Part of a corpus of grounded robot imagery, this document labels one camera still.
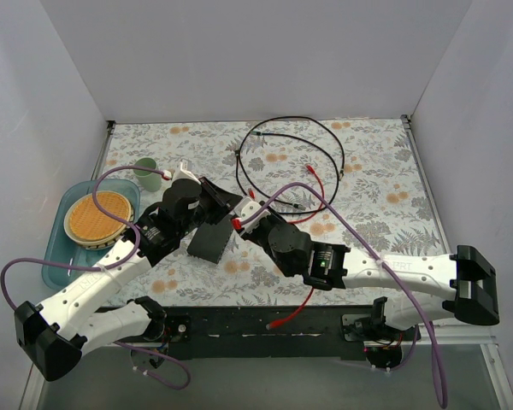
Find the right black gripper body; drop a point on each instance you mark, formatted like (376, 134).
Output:
(254, 232)

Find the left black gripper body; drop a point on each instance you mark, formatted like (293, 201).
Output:
(216, 195)

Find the black network switch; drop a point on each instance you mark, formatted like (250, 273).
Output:
(210, 241)

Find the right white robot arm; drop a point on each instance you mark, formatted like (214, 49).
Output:
(461, 285)

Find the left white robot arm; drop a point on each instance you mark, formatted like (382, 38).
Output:
(58, 331)

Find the green plastic cup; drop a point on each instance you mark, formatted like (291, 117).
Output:
(146, 174)

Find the floral tablecloth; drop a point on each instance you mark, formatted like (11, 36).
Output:
(366, 167)

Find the orange woven plate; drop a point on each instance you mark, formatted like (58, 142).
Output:
(90, 228)

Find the teal plastic tray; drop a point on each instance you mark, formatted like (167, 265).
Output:
(61, 248)

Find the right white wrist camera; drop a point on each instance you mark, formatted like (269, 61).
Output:
(246, 208)

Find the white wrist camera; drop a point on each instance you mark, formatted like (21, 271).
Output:
(182, 171)
(246, 208)

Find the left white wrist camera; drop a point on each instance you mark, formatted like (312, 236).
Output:
(182, 171)

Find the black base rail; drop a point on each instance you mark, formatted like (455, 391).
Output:
(243, 332)

